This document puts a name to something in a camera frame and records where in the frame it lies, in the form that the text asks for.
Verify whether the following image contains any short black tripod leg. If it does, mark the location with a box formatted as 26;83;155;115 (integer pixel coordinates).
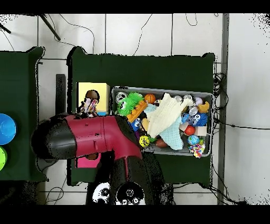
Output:
0;23;12;34

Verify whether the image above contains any silver mesh bin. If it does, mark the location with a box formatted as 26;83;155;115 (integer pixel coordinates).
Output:
110;86;214;157

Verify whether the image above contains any orange plastic toy brick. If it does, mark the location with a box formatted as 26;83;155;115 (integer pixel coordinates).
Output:
126;100;148;124

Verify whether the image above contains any light blue cloth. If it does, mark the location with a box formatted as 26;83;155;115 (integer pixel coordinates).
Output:
145;102;184;151

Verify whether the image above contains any wooden three-hole box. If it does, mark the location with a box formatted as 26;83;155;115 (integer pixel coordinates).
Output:
75;82;111;169

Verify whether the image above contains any large blue spiky puffer toy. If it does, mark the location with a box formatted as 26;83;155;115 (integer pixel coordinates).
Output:
189;113;209;128

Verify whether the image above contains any orange toy basketball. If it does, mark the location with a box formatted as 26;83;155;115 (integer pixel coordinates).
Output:
144;93;157;104

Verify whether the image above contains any black cable bundle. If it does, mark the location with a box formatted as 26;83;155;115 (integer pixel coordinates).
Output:
212;72;229;110

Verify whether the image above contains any long black tripod leg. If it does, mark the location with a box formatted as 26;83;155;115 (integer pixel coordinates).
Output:
38;14;62;41

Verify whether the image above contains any green spiky puffer toy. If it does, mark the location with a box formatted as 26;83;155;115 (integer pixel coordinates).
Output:
116;92;144;116

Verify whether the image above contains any dark green side tablecloth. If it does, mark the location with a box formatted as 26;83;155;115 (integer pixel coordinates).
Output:
0;46;50;183

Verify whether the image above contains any blue globe ball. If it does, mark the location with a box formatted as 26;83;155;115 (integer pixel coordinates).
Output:
187;134;200;146

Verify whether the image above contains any yellow smiley ball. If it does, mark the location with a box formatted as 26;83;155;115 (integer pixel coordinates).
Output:
139;135;150;148

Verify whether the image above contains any green plastic bowl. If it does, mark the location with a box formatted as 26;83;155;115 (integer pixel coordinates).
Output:
0;145;8;171

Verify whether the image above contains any thin black floor cable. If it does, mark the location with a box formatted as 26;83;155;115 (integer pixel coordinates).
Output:
48;14;95;53
132;14;153;56

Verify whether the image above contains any cream yellow cloth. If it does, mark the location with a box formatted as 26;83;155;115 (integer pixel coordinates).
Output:
146;92;195;139

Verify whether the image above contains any blue plastic bowl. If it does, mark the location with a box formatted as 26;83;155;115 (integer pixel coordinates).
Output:
0;113;17;146

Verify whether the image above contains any knotted polka dot cloth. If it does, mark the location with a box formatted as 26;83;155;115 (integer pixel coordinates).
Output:
189;143;206;158

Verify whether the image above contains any black standing panel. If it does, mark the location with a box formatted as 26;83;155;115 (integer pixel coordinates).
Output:
55;73;66;116

